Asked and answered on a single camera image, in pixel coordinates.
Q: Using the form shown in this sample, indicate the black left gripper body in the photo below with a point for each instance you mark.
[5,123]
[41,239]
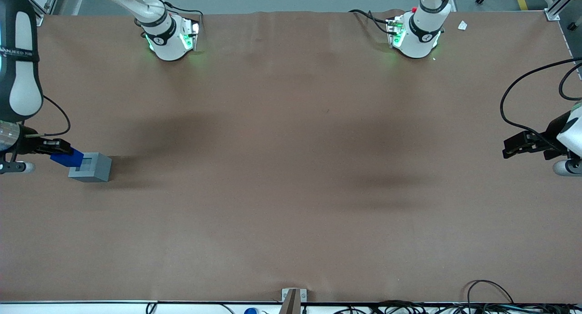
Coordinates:
[547,138]

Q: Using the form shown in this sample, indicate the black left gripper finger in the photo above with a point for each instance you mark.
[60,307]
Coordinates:
[520,143]
[554,154]

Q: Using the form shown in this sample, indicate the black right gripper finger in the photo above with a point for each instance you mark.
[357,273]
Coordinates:
[37,147]
[58,146]

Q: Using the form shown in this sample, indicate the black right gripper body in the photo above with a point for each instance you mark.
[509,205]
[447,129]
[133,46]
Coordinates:
[27,144]

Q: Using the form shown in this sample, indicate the blue plastic part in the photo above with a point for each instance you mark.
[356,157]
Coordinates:
[68,159]

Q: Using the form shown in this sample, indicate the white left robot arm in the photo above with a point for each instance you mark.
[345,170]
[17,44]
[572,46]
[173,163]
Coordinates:
[420,41]

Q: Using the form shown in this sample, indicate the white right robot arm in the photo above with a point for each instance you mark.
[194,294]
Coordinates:
[168,45]

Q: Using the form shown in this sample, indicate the gray square base block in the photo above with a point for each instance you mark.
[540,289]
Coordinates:
[100,168]

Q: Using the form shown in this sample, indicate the white paper scrap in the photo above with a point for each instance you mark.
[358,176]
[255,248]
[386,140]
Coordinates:
[462,26]

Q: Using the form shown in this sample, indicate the brown table cover sheet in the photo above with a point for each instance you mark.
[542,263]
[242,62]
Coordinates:
[291,168]

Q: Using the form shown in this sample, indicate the blue round cap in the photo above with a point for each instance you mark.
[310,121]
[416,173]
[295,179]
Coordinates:
[251,311]

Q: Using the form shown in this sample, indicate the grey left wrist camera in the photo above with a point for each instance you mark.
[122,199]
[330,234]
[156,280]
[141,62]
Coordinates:
[564,167]

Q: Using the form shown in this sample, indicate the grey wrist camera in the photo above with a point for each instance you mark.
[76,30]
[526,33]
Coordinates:
[28,167]
[564,167]

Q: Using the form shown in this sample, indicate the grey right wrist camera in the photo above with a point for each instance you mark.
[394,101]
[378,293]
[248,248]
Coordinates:
[28,167]

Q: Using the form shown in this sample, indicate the aluminium frame profile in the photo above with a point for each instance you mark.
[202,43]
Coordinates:
[552,14]
[47,7]

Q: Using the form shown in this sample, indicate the white table edge rail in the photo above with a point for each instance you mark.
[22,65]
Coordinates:
[68,308]

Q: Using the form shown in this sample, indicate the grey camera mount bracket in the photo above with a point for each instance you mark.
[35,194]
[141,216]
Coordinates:
[291,302]

